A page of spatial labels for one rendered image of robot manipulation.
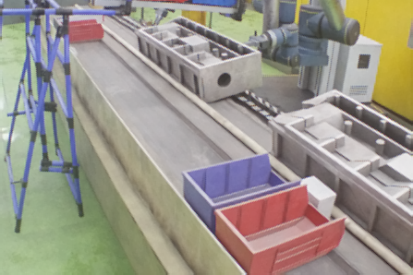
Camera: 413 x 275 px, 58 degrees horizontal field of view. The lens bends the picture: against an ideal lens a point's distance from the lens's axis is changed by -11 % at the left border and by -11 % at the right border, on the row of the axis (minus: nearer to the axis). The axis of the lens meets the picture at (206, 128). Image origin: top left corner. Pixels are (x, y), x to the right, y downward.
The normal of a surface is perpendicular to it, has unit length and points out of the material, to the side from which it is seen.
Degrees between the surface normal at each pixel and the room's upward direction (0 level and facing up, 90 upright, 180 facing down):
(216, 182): 88
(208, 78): 90
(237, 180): 88
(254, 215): 88
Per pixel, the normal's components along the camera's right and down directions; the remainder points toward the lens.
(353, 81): 0.30, 0.43
